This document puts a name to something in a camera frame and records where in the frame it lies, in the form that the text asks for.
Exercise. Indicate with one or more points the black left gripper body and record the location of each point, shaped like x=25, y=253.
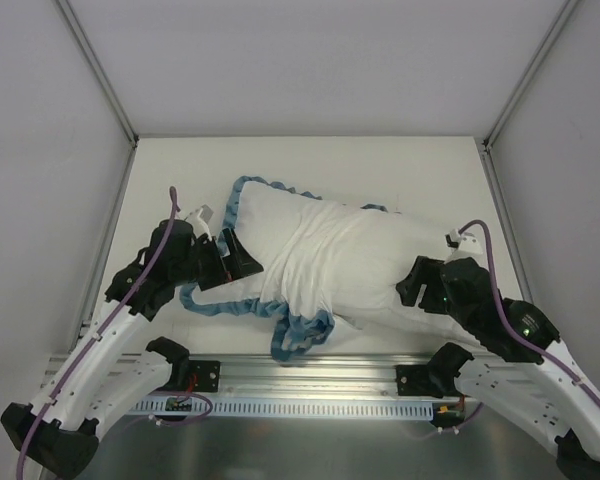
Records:
x=212, y=265

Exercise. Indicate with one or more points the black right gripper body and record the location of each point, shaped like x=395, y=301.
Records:
x=431, y=282

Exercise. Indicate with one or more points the white pillow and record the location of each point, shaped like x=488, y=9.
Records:
x=373, y=259

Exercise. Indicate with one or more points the white pillowcase with blue ruffle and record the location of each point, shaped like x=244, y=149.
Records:
x=295, y=237

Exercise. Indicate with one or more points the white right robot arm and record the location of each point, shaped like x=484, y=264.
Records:
x=564, y=418

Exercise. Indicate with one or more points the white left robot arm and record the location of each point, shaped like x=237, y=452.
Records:
x=62, y=427

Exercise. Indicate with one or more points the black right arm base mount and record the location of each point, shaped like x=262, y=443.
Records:
x=436, y=377

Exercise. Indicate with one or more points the aluminium mounting rail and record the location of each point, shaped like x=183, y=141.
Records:
x=333, y=377

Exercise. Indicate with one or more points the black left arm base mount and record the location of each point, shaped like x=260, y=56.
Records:
x=200, y=375

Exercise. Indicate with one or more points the white slotted cable duct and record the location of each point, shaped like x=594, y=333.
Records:
x=383, y=409

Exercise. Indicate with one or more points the left aluminium frame post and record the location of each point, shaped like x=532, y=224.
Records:
x=81, y=38

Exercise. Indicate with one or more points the aluminium frame post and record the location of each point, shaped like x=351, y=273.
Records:
x=541, y=53
x=81, y=38

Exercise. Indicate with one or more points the right aluminium frame post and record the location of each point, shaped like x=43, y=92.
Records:
x=541, y=53

